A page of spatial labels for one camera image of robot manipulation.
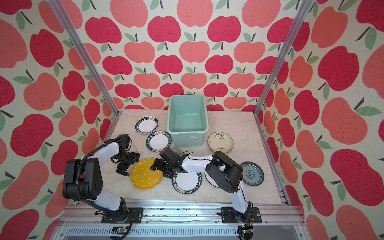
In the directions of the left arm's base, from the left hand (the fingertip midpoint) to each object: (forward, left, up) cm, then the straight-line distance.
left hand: (138, 165), depth 90 cm
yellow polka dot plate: (-7, -4, -2) cm, 8 cm away
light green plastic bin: (+38, -30, 0) cm, 48 cm away
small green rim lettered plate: (+21, -9, -3) cm, 23 cm away
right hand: (-5, -12, +3) cm, 13 cm away
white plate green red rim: (+33, +1, -1) cm, 33 cm away
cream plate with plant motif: (+18, -53, -2) cm, 56 cm away
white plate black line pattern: (-10, -43, 0) cm, 45 cm away
